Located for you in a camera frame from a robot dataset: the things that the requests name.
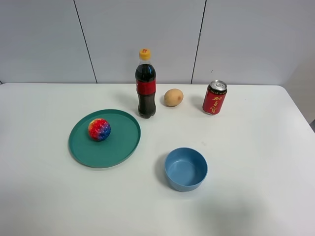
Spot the rainbow coloured ball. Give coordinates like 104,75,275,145
88,118,111,142

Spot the yellowish potato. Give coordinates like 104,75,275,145
163,88,184,107

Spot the cola bottle yellow cap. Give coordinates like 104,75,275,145
135,48,156,118

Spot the green round plate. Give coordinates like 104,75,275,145
68,109,141,168

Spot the blue plastic bowl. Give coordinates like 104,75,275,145
164,147,208,192

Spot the red herbal tea can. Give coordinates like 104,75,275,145
202,80,227,115

